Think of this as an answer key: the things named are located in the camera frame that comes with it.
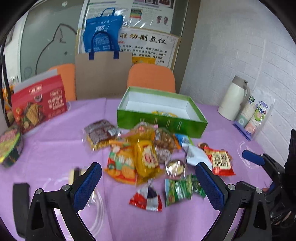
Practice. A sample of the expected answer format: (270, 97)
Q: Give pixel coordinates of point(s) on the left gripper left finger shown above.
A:
(42, 223)

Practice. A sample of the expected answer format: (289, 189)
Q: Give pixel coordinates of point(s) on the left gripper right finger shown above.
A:
(254, 223)

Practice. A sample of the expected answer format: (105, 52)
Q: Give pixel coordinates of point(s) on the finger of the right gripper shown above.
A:
(253, 157)

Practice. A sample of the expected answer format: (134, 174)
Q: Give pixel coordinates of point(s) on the red chinese snack packet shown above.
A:
(220, 159)

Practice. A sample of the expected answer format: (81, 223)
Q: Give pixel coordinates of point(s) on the brown chocolate wafer pack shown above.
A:
(99, 133)

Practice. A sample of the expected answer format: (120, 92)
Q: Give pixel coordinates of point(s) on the red white snack packet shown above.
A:
(147, 198)

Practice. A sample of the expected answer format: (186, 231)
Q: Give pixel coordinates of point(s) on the paper cup pack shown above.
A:
(255, 113)

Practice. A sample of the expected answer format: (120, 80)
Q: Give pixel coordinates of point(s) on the yellow cake packet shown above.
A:
(74, 174)

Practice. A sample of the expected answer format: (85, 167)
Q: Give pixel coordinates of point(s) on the white thermos jug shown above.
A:
(235, 98)

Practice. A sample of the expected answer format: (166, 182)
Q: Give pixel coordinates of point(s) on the blue green snack packet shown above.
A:
(182, 140)

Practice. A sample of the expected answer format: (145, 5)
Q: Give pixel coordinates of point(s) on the clear pastry packet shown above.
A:
(175, 169)

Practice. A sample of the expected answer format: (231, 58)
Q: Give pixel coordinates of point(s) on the instant noodle bowl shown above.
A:
(11, 146)

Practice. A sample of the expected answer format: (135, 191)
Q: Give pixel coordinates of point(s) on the round red-white candy pack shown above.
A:
(163, 155)

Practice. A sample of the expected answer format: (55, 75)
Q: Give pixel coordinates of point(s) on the orange cracker snack bag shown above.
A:
(120, 163)

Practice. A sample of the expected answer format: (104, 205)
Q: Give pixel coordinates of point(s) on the orange nut snack pack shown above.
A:
(165, 140)

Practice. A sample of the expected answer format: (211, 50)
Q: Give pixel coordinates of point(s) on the green gift box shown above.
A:
(175, 112)

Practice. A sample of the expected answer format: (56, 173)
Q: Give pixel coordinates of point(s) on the yellow corn snack bag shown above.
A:
(146, 162)

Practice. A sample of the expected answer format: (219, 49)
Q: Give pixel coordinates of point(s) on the red cracker box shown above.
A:
(38, 100)

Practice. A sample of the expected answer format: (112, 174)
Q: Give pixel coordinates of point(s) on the yellow transparent snack bag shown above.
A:
(141, 132)

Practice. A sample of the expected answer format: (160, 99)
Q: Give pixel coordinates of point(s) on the right orange chair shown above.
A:
(151, 76)

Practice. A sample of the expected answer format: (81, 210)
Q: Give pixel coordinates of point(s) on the orange chair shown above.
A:
(67, 72)
(151, 76)

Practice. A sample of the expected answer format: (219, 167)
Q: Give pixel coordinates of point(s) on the left orange chair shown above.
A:
(67, 72)

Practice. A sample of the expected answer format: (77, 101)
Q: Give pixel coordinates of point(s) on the brown cardboard sheet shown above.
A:
(102, 76)

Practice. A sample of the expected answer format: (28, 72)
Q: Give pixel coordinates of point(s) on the white chinese text poster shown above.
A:
(149, 46)

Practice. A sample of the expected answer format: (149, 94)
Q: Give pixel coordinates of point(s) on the blue tote bag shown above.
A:
(101, 34)

